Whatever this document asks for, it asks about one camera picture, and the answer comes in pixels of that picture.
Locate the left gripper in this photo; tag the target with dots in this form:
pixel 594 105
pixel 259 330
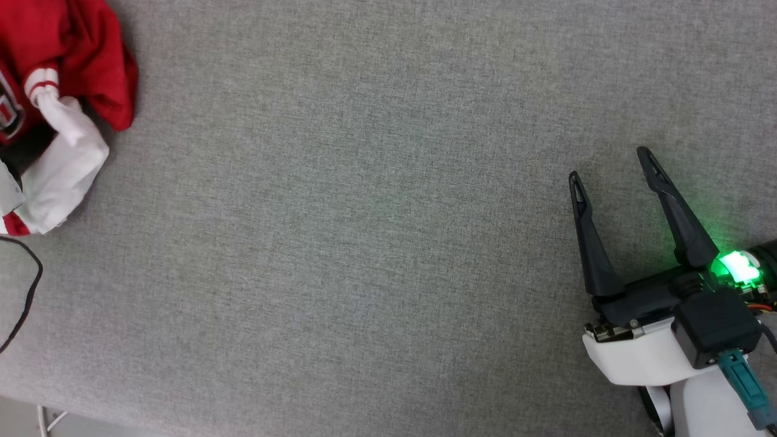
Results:
pixel 9 191

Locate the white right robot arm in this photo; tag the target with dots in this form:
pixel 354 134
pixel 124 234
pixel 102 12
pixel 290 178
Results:
pixel 704 406

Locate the red white Bulls jersey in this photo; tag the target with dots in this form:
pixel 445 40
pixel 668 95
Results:
pixel 91 48

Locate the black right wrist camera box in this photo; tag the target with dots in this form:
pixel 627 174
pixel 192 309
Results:
pixel 716 328

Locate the teal right camera connector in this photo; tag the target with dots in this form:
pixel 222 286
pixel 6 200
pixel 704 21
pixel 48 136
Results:
pixel 737 370

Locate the grey fabric sofa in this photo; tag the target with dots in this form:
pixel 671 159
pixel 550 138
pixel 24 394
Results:
pixel 364 212

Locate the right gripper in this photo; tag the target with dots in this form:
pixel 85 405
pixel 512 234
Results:
pixel 637 355

